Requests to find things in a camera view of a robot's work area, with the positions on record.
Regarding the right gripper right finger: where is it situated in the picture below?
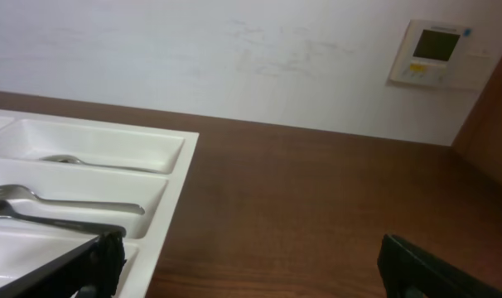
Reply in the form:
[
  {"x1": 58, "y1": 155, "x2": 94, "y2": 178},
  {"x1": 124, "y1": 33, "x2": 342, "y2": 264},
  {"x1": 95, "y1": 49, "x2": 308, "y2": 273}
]
[{"x1": 377, "y1": 234, "x2": 502, "y2": 298}]

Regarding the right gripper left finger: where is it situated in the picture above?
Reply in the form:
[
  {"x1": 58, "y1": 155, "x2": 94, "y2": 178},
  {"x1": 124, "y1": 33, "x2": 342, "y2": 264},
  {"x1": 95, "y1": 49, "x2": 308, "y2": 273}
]
[{"x1": 0, "y1": 231, "x2": 127, "y2": 298}]

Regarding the white plastic cutlery tray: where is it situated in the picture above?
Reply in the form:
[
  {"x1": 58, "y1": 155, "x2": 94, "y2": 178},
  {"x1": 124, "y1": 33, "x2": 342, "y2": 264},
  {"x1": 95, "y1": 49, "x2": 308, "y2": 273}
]
[{"x1": 0, "y1": 109, "x2": 198, "y2": 297}]

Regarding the white wall control panel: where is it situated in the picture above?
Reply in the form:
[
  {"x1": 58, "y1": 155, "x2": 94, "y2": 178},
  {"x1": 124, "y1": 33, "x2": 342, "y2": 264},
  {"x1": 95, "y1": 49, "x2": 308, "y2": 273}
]
[{"x1": 389, "y1": 19, "x2": 491, "y2": 90}]

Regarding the dark-handled metal fork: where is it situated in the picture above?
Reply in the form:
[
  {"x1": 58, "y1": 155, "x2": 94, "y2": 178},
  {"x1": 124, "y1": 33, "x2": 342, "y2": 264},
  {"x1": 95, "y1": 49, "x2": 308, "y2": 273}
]
[{"x1": 0, "y1": 200, "x2": 127, "y2": 237}]

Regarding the large metal spoon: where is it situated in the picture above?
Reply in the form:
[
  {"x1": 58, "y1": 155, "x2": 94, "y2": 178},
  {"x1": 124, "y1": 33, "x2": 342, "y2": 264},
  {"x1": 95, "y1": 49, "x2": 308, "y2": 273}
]
[{"x1": 40, "y1": 155, "x2": 161, "y2": 174}]

